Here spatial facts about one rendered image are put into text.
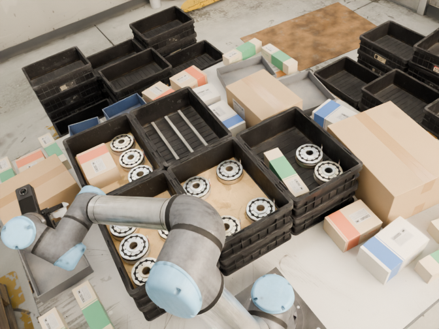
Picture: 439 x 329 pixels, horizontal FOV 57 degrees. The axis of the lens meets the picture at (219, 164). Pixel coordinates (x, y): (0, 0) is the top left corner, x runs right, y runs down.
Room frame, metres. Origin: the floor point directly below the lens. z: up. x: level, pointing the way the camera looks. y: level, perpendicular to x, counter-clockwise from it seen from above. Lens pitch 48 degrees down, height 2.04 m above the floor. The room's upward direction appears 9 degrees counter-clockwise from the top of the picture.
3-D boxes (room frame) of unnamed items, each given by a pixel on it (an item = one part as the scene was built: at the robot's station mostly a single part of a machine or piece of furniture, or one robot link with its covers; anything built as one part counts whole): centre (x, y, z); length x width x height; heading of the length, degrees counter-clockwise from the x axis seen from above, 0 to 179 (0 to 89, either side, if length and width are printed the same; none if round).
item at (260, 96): (1.46, -0.25, 0.78); 0.30 x 0.22 x 0.16; 24
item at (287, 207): (0.90, -0.01, 0.92); 0.40 x 0.30 x 0.02; 23
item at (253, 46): (2.00, -0.24, 0.73); 0.24 x 0.06 x 0.06; 121
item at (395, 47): (2.24, -1.29, 0.31); 0.40 x 0.30 x 0.34; 26
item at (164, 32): (2.77, 0.24, 0.37); 0.40 x 0.30 x 0.45; 116
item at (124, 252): (0.76, 0.33, 0.86); 0.10 x 0.10 x 0.01
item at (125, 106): (1.63, 0.42, 0.74); 0.20 x 0.15 x 0.07; 117
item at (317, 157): (1.04, -0.35, 0.86); 0.10 x 0.10 x 0.01
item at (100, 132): (1.16, 0.42, 0.87); 0.40 x 0.30 x 0.11; 23
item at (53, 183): (1.11, 0.76, 0.78); 0.30 x 0.22 x 0.16; 121
